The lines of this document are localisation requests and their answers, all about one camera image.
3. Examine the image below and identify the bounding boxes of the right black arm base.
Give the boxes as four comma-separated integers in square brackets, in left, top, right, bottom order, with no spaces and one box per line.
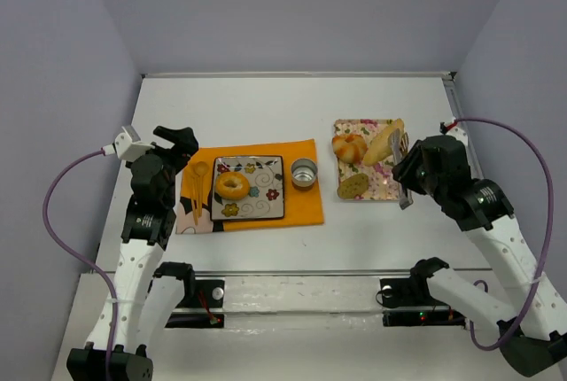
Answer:
[375,277,466,328]

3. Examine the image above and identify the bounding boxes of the triangular pastry bread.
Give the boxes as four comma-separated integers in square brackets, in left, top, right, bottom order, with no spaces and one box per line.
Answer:
[362,119,405,167]

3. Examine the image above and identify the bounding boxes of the orange cartoon placemat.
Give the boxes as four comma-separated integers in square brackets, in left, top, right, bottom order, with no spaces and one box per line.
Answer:
[176,139,324,234]

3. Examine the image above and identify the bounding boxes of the striped round bread roll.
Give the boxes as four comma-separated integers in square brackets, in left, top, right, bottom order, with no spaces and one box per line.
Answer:
[331,134,368,164]

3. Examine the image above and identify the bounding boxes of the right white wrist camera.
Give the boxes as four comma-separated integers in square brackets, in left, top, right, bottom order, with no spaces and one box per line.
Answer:
[439,121,469,147]

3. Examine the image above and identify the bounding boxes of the green speckled cookie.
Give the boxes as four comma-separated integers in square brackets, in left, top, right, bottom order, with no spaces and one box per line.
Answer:
[337,173,369,199]

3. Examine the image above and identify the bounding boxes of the small metal cup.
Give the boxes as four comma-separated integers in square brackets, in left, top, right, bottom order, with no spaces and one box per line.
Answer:
[291,158,318,191]

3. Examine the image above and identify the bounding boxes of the metal table rail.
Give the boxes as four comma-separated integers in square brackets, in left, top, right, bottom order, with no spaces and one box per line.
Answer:
[150,267,493,276]

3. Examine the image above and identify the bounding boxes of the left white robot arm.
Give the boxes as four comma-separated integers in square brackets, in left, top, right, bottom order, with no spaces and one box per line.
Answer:
[66,126,198,380]

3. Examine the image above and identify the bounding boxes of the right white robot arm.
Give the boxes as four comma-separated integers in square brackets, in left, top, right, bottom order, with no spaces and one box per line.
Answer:
[392,135,566,377]

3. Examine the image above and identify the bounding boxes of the square floral plate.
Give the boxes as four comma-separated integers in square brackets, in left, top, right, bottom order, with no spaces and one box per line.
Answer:
[209,155,284,222]

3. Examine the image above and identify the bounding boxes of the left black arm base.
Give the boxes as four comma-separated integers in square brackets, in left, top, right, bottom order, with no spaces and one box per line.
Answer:
[166,278,225,329]

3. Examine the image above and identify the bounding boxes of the metal tongs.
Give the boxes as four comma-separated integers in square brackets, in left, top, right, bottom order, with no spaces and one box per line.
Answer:
[388,128,416,211]

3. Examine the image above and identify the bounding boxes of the golden bagel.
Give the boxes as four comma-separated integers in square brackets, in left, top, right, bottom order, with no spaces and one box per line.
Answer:
[215,172,250,200]

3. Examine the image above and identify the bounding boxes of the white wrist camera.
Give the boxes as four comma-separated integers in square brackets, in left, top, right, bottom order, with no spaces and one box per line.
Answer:
[439,121,469,147]
[113,125,154,162]

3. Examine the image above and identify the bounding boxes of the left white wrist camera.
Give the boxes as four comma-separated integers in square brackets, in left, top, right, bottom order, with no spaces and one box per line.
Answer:
[113,125,154,162]

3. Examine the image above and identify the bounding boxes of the orange plastic spoon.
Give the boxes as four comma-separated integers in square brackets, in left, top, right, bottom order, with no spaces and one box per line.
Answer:
[192,161,209,218]

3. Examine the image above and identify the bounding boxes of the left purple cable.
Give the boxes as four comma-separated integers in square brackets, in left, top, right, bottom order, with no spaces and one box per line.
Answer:
[42,147,120,381]

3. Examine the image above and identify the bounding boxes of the floral rectangular tray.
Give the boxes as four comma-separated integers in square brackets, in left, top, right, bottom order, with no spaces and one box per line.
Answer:
[332,119,408,201]

